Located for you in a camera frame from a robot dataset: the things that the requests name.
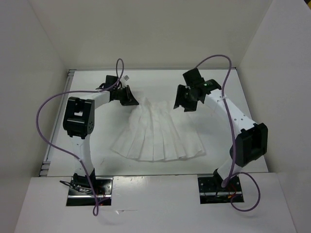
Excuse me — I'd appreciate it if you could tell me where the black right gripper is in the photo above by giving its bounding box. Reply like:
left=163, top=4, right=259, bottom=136
left=173, top=84, right=199, bottom=112

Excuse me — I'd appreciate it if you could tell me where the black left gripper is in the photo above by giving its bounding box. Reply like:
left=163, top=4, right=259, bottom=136
left=113, top=84, right=138, bottom=106

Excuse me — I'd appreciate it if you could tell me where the white pleated skirt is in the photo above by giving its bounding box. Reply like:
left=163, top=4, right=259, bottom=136
left=111, top=97, right=206, bottom=162

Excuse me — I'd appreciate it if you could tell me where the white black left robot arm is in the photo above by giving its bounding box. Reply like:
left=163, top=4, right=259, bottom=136
left=63, top=86, right=139, bottom=194

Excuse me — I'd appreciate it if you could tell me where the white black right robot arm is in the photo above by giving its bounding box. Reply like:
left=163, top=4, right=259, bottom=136
left=174, top=84, right=268, bottom=191

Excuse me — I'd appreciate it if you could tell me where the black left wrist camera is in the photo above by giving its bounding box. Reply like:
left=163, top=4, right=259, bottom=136
left=96, top=75, right=122, bottom=91

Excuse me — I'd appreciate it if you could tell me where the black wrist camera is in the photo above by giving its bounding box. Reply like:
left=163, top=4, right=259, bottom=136
left=96, top=75, right=122, bottom=91
left=183, top=68, right=205, bottom=87

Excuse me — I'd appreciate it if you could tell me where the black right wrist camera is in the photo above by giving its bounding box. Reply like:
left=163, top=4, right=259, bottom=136
left=183, top=68, right=205, bottom=87

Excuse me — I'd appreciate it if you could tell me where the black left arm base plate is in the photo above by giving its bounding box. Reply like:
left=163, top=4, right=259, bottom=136
left=66, top=177, right=113, bottom=207

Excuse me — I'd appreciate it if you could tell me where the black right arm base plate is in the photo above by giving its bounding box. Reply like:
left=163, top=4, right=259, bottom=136
left=197, top=175, right=244, bottom=204

